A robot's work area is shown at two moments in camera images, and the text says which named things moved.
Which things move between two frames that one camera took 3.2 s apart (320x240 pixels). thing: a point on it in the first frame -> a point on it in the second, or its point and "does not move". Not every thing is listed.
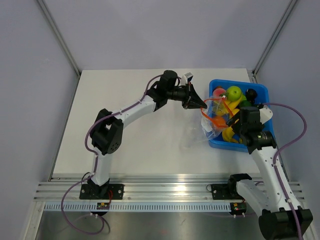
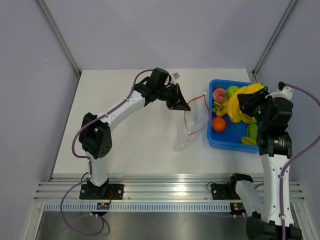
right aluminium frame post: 253,72 does not move
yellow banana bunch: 231,105 -> 220,108
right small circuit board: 238,208 does not move
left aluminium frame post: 54,26 does not move
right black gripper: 235,127 -> 248,101
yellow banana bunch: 227,134 -> 235,113
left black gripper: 191,100 -> 181,103
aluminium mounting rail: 145,189 does not move
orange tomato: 218,121 does not move
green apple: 234,93 does not move
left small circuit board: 103,205 does not move
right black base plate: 226,191 does not move
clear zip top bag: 215,116 -> 196,116
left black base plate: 100,191 does not move
